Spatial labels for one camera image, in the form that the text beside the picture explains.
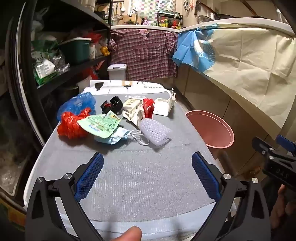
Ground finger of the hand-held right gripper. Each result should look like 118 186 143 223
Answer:
276 134 296 152
252 137 281 160

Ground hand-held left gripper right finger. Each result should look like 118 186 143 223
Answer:
191 152 271 241

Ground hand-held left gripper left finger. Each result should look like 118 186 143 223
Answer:
25 152 104 241

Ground blue face mask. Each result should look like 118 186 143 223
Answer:
94 126 151 146

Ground pink bin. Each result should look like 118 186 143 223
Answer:
186 110 235 158

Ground green printed packet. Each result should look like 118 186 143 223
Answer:
77 110 122 137

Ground red plastic bag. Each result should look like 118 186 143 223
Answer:
57 107 92 139

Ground clear bubble wrap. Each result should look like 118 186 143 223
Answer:
138 118 173 147

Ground blue plastic bag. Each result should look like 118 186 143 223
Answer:
57 92 96 121

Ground white paper bag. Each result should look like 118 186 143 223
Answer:
122 104 146 127

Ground black and red packaging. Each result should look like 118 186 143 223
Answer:
100 95 123 115

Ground white cardboard box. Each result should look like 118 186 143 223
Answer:
153 89 176 116

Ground red carton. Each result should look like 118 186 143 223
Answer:
143 98 155 119

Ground person's right hand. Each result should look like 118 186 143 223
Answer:
270 184 296 230

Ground person's left hand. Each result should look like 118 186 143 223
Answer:
113 226 142 241

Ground beige kitchen cabinets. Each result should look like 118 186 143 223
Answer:
176 65 278 163

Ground blue and cream printed cloth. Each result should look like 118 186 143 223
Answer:
171 20 296 139

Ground white lidded bin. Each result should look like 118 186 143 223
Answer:
107 64 127 81

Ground black shelf rack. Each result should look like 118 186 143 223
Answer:
23 0 114 130

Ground green and white packet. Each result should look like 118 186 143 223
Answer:
32 58 58 85

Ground clear plastic bags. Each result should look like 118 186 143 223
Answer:
50 52 70 72

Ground green storage box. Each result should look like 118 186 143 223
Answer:
60 37 92 64

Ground plaid shirt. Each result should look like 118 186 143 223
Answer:
109 28 178 81

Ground black frying pan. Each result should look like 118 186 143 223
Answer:
196 1 234 20

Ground red plastic packet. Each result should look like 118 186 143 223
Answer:
79 31 102 43

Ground steel bowl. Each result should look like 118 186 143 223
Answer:
196 15 212 24

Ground black spice rack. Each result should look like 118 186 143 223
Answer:
157 10 183 29

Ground kitchen faucet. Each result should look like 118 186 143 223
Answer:
129 9 139 25

